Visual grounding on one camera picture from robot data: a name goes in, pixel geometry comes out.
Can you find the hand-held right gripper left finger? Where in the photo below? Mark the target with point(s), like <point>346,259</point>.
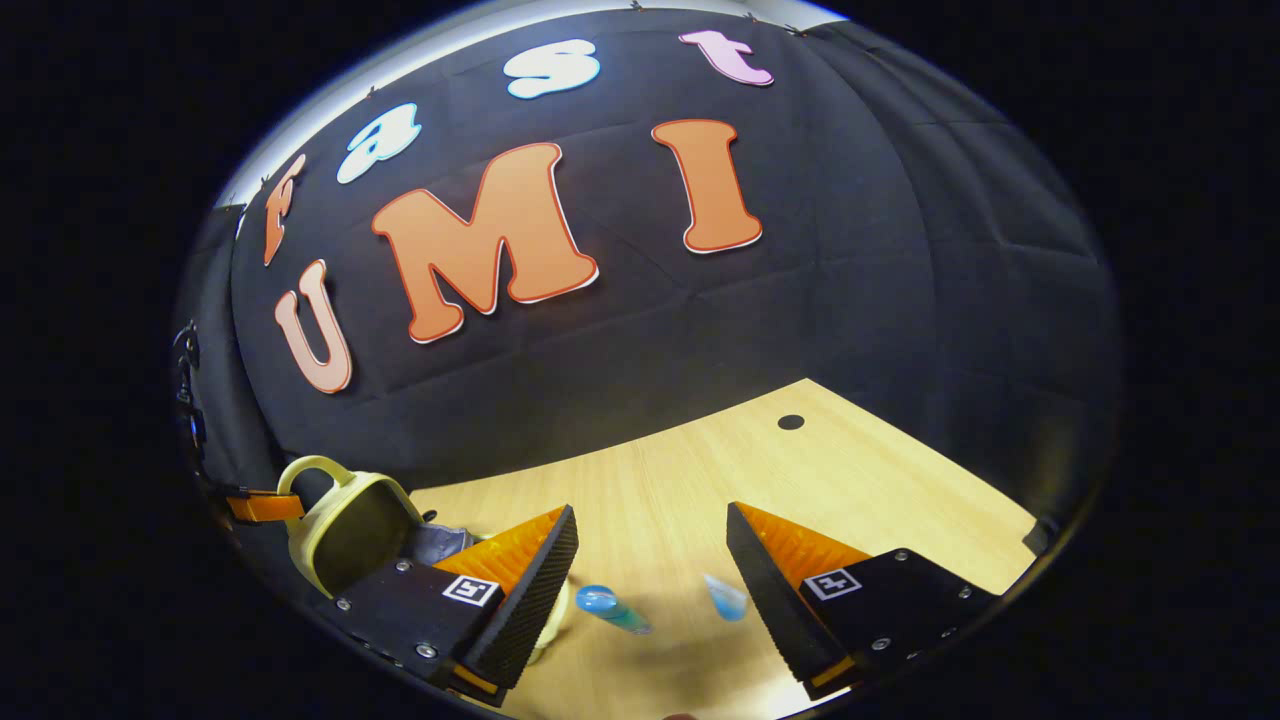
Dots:
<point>530,600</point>

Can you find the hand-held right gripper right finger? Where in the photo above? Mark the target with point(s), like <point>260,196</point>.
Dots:
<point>770,610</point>

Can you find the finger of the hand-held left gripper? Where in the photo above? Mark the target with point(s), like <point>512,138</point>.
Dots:
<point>265,507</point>

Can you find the blue white squeeze tube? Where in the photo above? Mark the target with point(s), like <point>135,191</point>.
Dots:
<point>727,598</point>

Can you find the blue skin care bottle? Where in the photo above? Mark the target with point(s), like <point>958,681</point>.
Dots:
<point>600,600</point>

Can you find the pale yellow small suitcase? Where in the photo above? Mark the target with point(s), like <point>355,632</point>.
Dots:
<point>350,530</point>

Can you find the row of black cloth clips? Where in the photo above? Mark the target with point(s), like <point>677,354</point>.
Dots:
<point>750,18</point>

